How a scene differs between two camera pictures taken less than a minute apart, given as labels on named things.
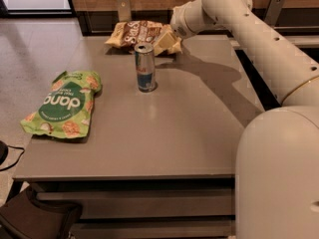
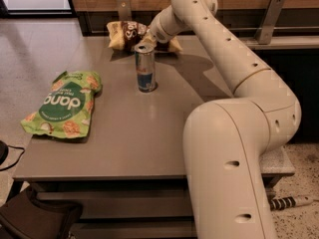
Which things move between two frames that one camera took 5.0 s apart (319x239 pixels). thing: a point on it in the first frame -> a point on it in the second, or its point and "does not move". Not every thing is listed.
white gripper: x=179 y=24 -> x=159 y=31
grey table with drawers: x=157 y=164 does not move
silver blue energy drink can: x=145 y=59 does not move
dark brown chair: x=24 y=217 does not move
